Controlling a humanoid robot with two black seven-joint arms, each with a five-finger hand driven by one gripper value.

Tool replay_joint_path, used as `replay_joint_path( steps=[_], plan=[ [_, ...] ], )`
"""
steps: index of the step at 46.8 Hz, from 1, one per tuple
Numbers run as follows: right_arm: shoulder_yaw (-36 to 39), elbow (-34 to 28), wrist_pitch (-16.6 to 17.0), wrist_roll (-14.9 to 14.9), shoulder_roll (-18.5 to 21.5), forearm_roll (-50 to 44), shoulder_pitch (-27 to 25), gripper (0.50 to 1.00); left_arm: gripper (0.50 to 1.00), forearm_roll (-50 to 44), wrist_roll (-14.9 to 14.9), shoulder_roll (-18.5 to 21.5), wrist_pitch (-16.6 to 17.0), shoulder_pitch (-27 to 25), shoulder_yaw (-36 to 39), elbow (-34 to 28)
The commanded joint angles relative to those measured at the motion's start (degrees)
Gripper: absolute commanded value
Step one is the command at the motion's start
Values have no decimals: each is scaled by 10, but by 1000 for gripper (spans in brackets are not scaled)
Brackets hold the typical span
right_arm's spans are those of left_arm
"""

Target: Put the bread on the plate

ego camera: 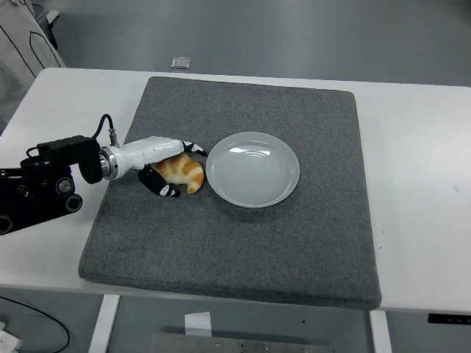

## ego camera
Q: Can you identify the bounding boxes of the white power strip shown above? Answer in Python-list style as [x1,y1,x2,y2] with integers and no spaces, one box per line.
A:
[0,321,22,352]

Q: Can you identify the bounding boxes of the grey felt mat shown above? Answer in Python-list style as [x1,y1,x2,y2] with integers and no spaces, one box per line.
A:
[77,76,382,311]

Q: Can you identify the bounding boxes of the thin black floor cable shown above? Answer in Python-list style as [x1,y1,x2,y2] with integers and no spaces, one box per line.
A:
[0,296,71,353]

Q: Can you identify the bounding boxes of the round white plate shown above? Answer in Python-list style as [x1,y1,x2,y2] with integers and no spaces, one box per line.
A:
[205,131,301,210]

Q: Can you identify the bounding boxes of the white fabric with black seams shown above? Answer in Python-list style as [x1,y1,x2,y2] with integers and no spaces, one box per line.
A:
[0,0,67,126]

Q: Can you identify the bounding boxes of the black table control panel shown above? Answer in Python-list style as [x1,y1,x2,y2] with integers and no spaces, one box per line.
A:
[427,313,471,325]

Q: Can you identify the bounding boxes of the white table leg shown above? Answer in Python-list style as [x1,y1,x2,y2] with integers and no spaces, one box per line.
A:
[369,310,393,353]
[87,293,121,353]

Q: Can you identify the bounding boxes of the golden croissant bread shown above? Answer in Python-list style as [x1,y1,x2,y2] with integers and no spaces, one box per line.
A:
[152,154,205,194]

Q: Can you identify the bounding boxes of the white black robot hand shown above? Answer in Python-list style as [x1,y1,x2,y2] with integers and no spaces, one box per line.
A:
[116,135,208,199]

